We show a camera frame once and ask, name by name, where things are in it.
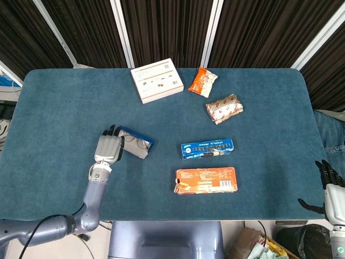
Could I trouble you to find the blue white carton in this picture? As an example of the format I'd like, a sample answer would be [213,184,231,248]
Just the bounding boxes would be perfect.
[0,75,22,94]

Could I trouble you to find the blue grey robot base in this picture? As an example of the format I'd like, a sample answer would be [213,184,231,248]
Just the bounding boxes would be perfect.
[107,220,226,259]

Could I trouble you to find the orange torn carton box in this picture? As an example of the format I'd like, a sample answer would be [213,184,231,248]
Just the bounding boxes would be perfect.
[174,166,239,195]

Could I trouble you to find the aluminium frame post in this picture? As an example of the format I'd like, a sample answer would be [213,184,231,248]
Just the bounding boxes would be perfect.
[290,2,345,71]
[109,0,135,69]
[32,0,79,69]
[0,60,24,87]
[201,0,225,69]

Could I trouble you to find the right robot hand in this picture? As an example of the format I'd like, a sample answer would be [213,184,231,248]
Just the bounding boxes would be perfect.
[298,159,345,229]

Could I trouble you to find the teal table cloth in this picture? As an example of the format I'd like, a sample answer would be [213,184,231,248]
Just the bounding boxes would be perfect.
[0,67,332,222]

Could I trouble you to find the orange white snack packet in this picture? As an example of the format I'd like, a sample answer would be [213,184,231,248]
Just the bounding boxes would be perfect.
[188,66,218,98]

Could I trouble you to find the blue cookie pack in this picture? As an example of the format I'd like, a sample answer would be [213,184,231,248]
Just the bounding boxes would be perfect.
[181,138,234,161]

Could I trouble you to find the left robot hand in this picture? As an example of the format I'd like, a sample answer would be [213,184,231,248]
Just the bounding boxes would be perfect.
[93,124,126,164]

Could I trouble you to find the blue glasses case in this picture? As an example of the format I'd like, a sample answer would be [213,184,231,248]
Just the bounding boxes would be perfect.
[116,125,155,160]

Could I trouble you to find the brown cardboard box with waste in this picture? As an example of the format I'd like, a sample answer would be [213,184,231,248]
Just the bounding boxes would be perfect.
[229,227,300,259]

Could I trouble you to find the black trash bag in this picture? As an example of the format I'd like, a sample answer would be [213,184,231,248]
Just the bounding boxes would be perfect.
[276,223,331,259]

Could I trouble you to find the silver packet with red rings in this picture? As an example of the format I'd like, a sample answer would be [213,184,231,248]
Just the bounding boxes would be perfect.
[205,93,245,125]

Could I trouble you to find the blue denim jeans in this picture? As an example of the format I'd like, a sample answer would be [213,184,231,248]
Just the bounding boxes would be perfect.
[314,109,345,187]

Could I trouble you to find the white flat product box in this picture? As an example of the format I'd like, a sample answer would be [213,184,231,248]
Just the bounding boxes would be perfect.
[130,58,185,105]

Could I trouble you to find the eyeglasses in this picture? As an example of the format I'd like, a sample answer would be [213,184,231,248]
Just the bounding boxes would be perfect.
[120,133,152,149]

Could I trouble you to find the grey power strip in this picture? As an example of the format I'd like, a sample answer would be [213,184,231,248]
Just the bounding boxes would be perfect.
[275,220,308,226]

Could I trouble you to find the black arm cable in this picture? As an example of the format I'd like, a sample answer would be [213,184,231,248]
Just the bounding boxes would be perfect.
[18,203,86,259]

